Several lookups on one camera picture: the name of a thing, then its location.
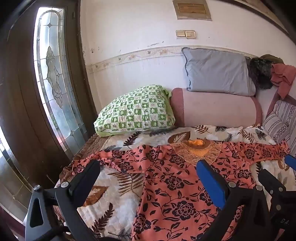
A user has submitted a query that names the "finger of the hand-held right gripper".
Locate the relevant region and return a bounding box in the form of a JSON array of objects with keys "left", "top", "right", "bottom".
[
  {"left": 258, "top": 169, "right": 287, "bottom": 207},
  {"left": 284, "top": 154, "right": 296, "bottom": 172}
]

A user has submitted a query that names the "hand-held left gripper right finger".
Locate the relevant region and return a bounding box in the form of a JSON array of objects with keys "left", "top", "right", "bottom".
[{"left": 196, "top": 159, "right": 272, "bottom": 241}]

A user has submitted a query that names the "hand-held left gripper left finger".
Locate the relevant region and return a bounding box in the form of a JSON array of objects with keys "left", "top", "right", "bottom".
[{"left": 24, "top": 159, "right": 102, "bottom": 241}]

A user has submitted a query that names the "orange black floral garment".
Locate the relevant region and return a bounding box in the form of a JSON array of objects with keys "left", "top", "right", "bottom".
[{"left": 72, "top": 139, "right": 290, "bottom": 241}]

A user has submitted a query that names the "brown quilted bedspread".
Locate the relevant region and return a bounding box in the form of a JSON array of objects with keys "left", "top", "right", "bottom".
[{"left": 59, "top": 133, "right": 111, "bottom": 181}]

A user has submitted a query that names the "leaf print fleece blanket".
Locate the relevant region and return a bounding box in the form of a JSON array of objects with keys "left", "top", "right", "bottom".
[{"left": 54, "top": 125, "right": 296, "bottom": 241}]

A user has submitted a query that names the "striped pillow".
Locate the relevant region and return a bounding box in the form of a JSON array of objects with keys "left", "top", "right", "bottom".
[{"left": 262, "top": 100, "right": 296, "bottom": 145}]

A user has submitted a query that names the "pink bolster cushion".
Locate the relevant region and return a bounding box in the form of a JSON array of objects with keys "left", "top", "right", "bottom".
[{"left": 170, "top": 88, "right": 263, "bottom": 128}]

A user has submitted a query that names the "glass sidelight panel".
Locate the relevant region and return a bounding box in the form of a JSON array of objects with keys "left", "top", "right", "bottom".
[{"left": 0, "top": 130, "right": 33, "bottom": 223}]

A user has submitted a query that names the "green checkered pillow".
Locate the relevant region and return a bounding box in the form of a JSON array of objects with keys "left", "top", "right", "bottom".
[{"left": 94, "top": 85, "right": 176, "bottom": 138}]

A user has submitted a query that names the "olive cloth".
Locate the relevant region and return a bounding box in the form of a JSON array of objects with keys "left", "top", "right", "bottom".
[{"left": 259, "top": 54, "right": 285, "bottom": 65}]

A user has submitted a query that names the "wooden door with stained glass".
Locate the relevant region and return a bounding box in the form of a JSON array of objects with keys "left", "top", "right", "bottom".
[{"left": 0, "top": 0, "right": 97, "bottom": 241}]

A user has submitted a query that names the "grey pillow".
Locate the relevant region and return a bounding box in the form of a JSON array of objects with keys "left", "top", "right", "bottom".
[{"left": 181, "top": 47, "right": 257, "bottom": 97}]

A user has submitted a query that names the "gold light switch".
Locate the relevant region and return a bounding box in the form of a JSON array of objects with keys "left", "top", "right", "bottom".
[{"left": 175, "top": 30, "right": 196, "bottom": 39}]

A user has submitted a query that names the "framed wall plaque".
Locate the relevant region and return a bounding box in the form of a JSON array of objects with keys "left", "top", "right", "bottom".
[{"left": 172, "top": 0, "right": 212, "bottom": 21}]

